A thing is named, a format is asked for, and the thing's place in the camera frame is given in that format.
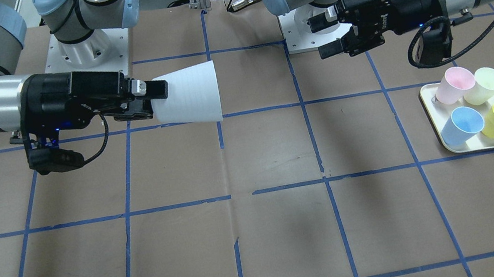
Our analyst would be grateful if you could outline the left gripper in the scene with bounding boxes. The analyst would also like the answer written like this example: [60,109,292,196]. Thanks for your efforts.
[308,0,447,60]

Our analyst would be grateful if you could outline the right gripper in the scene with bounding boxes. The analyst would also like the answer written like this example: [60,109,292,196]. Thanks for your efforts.
[21,71,168,138]

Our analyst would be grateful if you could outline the white ikea cup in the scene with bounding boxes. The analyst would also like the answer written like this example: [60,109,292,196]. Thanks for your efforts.
[151,60,223,124]

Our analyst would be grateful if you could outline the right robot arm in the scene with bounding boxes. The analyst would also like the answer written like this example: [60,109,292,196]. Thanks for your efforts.
[0,0,168,142]

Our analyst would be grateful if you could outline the pink cup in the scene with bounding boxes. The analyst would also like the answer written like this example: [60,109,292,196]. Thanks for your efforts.
[435,66,476,105]

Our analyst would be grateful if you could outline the blue cup far tray end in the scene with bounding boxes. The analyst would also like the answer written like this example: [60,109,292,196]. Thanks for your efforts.
[440,106,485,146]

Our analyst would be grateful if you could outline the cream cup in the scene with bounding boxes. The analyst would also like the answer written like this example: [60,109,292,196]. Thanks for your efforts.
[463,67,494,106]

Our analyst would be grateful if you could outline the cream plastic tray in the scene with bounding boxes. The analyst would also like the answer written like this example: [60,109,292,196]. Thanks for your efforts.
[417,72,494,163]

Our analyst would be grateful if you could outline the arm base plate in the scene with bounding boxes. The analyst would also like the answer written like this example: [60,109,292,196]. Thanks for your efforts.
[45,28,131,76]
[277,4,351,55]

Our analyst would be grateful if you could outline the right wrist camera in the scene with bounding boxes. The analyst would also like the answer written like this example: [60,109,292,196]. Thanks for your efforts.
[25,141,86,176]

